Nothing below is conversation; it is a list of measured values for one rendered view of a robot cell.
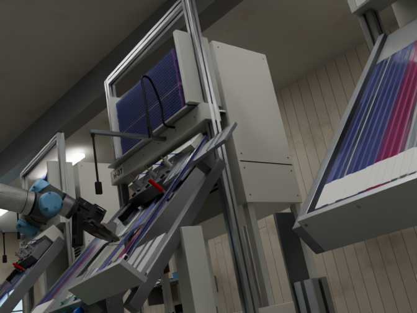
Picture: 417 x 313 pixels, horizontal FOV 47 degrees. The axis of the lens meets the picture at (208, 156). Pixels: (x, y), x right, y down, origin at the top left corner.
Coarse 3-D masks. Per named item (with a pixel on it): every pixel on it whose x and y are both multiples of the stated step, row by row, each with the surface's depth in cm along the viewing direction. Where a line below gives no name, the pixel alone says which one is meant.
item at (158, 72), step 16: (160, 64) 198; (176, 64) 189; (144, 80) 208; (160, 80) 198; (176, 80) 188; (128, 96) 218; (160, 96) 197; (176, 96) 187; (128, 112) 217; (144, 112) 206; (160, 112) 196; (128, 128) 217; (144, 128) 205; (128, 144) 215
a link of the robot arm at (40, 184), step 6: (36, 180) 166; (42, 180) 165; (36, 186) 162; (42, 186) 163; (48, 186) 165; (54, 186) 167; (36, 192) 162; (42, 192) 163; (54, 192) 165; (60, 192) 167
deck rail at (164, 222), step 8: (192, 176) 168; (200, 176) 170; (184, 184) 164; (192, 184) 166; (176, 192) 163; (184, 192) 163; (192, 192) 165; (176, 200) 160; (184, 200) 162; (168, 208) 156; (176, 208) 158; (160, 216) 153; (168, 216) 155; (176, 216) 157; (152, 224) 151; (160, 224) 152; (168, 224) 154; (152, 232) 149; (160, 232) 151; (144, 240) 147; (104, 304) 131
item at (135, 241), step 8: (200, 144) 134; (192, 152) 132; (192, 160) 130; (184, 168) 127; (176, 176) 126; (176, 184) 124; (168, 192) 122; (160, 200) 121; (160, 208) 119; (152, 216) 117; (144, 224) 116; (144, 232) 114; (136, 240) 112; (128, 248) 111
